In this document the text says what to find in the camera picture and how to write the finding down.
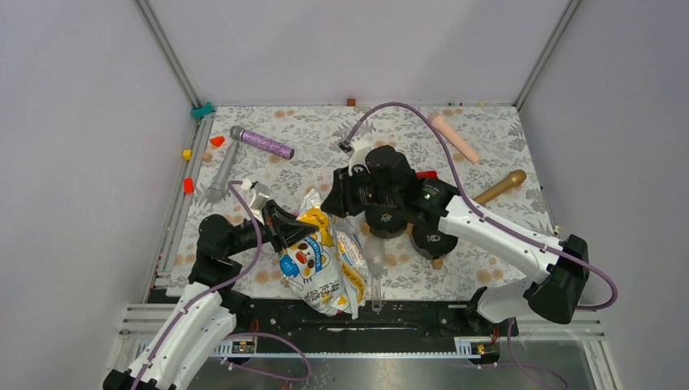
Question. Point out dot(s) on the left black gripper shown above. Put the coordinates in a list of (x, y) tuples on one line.
[(283, 227)]

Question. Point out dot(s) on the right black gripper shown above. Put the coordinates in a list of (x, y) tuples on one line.
[(341, 201)]

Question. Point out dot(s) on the cat food bag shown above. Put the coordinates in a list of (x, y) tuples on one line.
[(327, 268)]

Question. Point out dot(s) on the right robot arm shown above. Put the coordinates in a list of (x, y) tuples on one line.
[(555, 272)]

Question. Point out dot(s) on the black bowl paw print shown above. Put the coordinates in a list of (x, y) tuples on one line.
[(387, 223)]

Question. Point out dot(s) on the red plastic box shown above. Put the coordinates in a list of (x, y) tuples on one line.
[(427, 175)]

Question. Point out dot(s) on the floral patterned table mat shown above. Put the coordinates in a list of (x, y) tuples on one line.
[(494, 132)]

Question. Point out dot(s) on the black bowl fish print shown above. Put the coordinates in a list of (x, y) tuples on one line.
[(432, 245)]

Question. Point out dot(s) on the pink toy microphone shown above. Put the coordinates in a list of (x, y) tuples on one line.
[(440, 123)]

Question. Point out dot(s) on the grey toy microphone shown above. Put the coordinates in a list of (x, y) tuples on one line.
[(217, 189)]

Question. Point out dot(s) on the purple glitter toy microphone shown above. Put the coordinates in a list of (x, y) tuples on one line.
[(261, 142)]

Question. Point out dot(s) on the red triangular block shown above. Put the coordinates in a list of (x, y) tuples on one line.
[(217, 141)]

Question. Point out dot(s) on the gold toy microphone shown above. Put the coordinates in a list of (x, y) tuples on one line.
[(512, 181)]

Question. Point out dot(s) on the teal plastic block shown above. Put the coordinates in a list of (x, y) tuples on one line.
[(201, 111)]

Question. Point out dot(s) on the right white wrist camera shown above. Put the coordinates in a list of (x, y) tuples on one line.
[(357, 151)]

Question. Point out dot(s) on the red block on rail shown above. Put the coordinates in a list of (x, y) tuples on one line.
[(188, 185)]

